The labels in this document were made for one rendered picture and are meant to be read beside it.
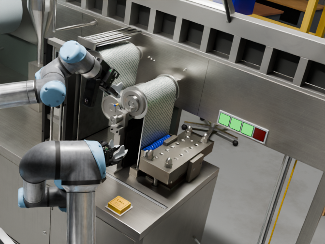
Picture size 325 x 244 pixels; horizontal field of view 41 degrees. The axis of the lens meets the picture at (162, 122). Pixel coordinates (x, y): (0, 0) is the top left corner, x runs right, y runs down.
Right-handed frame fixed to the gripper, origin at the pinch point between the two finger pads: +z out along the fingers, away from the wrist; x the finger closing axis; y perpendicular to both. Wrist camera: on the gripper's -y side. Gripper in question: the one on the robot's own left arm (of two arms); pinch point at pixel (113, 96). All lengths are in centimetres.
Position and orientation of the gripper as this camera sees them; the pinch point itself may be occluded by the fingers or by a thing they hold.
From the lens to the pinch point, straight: 173.2
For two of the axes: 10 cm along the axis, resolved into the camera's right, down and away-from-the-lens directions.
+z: 3.4, 3.3, 8.8
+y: 4.8, -8.7, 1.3
